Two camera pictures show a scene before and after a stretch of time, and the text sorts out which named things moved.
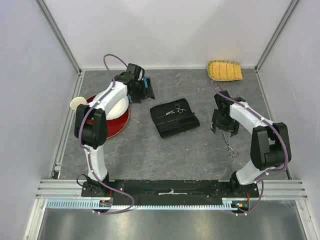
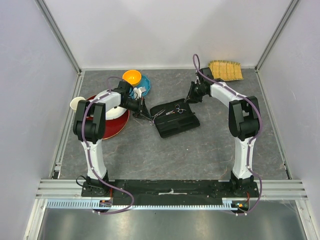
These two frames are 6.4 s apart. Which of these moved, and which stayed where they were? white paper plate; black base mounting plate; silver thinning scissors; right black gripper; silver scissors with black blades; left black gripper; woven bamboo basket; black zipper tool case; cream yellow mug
Moved: left black gripper; silver thinning scissors; right black gripper
Stayed: silver scissors with black blades; black zipper tool case; cream yellow mug; white paper plate; woven bamboo basket; black base mounting plate
